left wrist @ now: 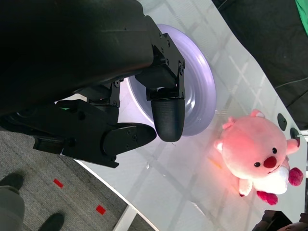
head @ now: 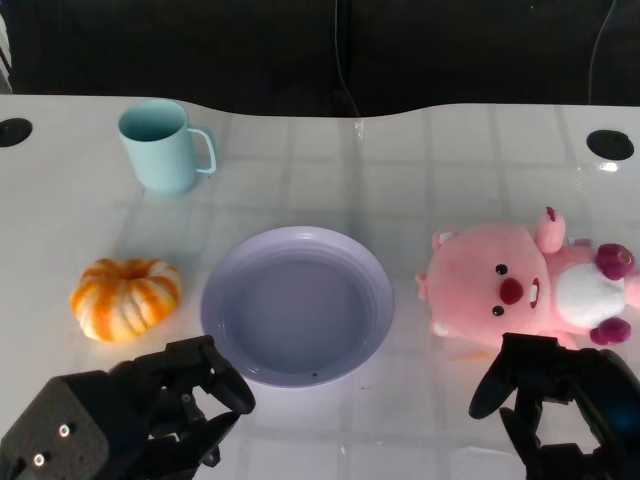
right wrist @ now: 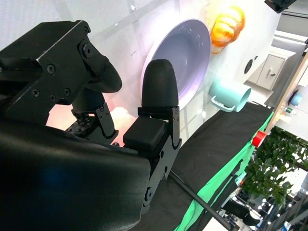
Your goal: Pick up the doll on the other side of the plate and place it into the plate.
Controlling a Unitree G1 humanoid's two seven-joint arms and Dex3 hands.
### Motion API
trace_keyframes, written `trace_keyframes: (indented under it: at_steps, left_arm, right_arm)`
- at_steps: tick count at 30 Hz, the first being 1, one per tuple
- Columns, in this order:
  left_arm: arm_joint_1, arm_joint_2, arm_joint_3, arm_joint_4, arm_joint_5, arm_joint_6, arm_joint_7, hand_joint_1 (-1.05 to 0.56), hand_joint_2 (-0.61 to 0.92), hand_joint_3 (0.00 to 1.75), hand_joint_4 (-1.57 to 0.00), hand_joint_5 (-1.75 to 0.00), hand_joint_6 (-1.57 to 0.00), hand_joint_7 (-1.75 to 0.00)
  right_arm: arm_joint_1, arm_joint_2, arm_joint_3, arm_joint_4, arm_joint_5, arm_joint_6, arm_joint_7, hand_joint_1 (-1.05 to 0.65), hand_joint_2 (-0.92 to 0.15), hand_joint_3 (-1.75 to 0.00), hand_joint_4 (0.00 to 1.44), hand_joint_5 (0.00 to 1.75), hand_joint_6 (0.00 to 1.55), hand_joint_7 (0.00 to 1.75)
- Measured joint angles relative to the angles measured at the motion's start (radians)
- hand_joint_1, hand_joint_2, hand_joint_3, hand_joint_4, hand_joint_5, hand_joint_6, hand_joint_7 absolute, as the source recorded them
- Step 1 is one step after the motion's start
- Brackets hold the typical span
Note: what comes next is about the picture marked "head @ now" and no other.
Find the light blue plastic mug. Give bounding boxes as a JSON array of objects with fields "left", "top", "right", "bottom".
[{"left": 117, "top": 99, "right": 218, "bottom": 196}]

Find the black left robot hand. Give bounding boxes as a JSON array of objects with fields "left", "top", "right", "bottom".
[{"left": 0, "top": 335, "right": 257, "bottom": 480}]

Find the lavender round plate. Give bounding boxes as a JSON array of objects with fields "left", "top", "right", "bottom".
[{"left": 199, "top": 226, "right": 396, "bottom": 389}]

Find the pink plush beaver doll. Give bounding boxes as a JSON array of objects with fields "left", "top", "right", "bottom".
[{"left": 415, "top": 206, "right": 639, "bottom": 349}]

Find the orange white striped pumpkin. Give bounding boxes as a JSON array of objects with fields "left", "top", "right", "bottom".
[{"left": 69, "top": 257, "right": 182, "bottom": 343}]

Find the thin grey hanging cable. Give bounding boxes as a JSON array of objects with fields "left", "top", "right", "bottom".
[
  {"left": 587, "top": 0, "right": 618, "bottom": 106},
  {"left": 331, "top": 0, "right": 362, "bottom": 119}
]

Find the black round cable grommet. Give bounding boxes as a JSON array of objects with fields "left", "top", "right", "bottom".
[
  {"left": 0, "top": 118, "right": 34, "bottom": 149},
  {"left": 585, "top": 129, "right": 635, "bottom": 161}
]

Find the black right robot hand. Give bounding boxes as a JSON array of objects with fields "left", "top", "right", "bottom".
[{"left": 468, "top": 332, "right": 640, "bottom": 480}]

